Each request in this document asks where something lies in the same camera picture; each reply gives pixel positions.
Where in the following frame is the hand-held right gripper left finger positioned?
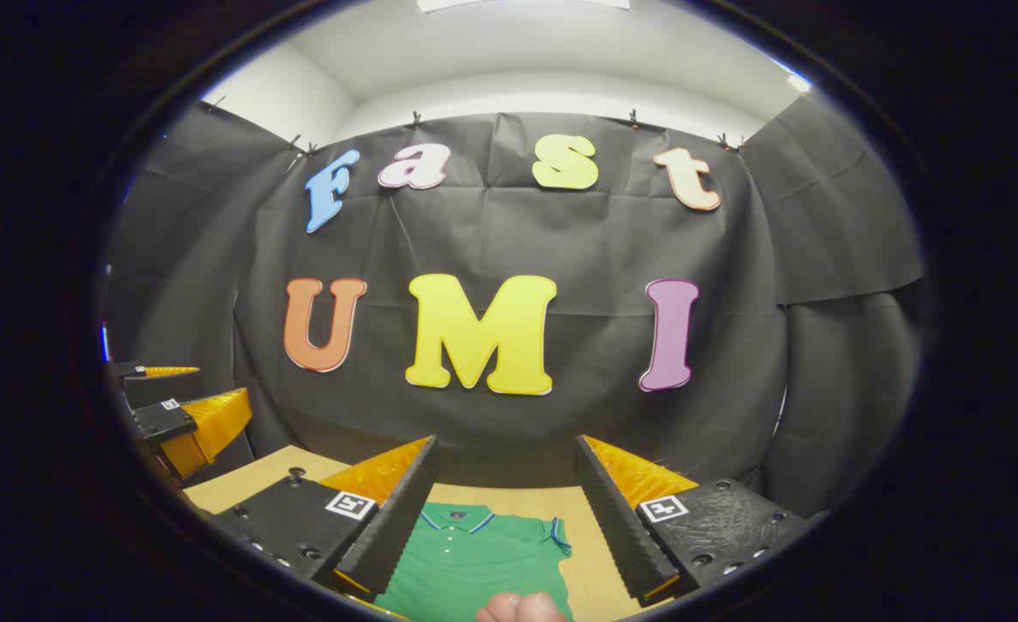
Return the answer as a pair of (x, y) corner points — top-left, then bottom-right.
(213, 435), (441, 619)

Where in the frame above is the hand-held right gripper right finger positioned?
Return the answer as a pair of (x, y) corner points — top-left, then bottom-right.
(573, 435), (812, 607)

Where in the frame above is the green T-shirt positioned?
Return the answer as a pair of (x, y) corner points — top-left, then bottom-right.
(374, 503), (575, 622)

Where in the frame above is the black backdrop cloth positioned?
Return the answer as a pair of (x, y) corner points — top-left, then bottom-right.
(105, 93), (929, 519)

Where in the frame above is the row of black cloth clips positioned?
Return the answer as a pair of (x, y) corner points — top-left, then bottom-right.
(207, 93), (748, 161)

